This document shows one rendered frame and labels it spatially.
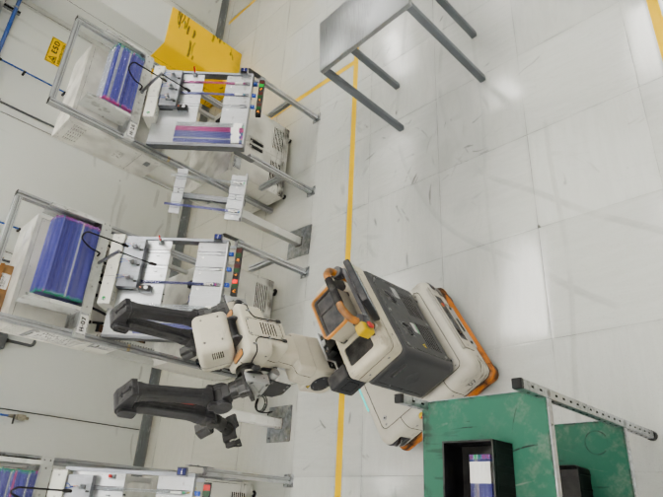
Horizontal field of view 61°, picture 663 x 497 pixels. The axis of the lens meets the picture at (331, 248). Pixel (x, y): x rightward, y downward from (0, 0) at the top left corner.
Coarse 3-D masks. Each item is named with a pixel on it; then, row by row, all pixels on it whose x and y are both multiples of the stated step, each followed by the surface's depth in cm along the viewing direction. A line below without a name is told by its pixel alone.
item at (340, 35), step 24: (360, 0) 346; (384, 0) 328; (408, 0) 311; (336, 24) 357; (360, 24) 337; (384, 24) 321; (432, 24) 324; (336, 48) 347; (456, 48) 339; (384, 72) 409; (480, 72) 357; (360, 96) 371
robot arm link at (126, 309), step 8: (120, 304) 241; (128, 304) 240; (136, 304) 242; (112, 312) 242; (120, 312) 238; (128, 312) 237; (136, 312) 240; (144, 312) 242; (152, 312) 244; (160, 312) 246; (168, 312) 249; (176, 312) 251; (184, 312) 254; (192, 312) 257; (200, 312) 260; (112, 320) 238; (120, 320) 239; (160, 320) 249; (168, 320) 250; (176, 320) 252; (184, 320) 253
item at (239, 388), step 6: (240, 378) 228; (228, 384) 229; (234, 384) 227; (240, 384) 226; (246, 384) 226; (234, 390) 226; (240, 390) 226; (246, 390) 223; (234, 396) 227; (240, 396) 230; (246, 396) 228; (252, 396) 226
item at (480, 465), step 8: (472, 456) 170; (480, 456) 168; (488, 456) 166; (472, 464) 169; (480, 464) 167; (488, 464) 165; (472, 472) 168; (480, 472) 166; (488, 472) 164; (472, 480) 167; (480, 480) 165; (488, 480) 164; (472, 488) 166; (480, 488) 164; (488, 488) 163; (472, 496) 166; (480, 496) 164; (488, 496) 162
